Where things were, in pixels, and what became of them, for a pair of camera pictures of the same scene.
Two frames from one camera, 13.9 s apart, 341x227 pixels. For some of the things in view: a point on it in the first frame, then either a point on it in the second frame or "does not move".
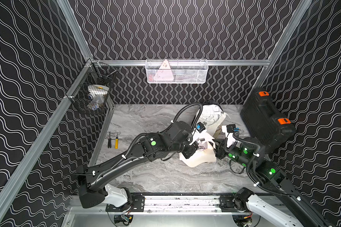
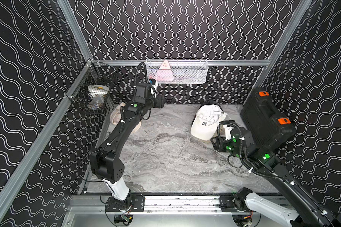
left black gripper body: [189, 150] -> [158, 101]
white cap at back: [212, 116] does not move
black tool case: [263, 121] does not move
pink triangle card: [164, 75] does not move
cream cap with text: [206, 152] -> [116, 117]
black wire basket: [91, 94] does not move
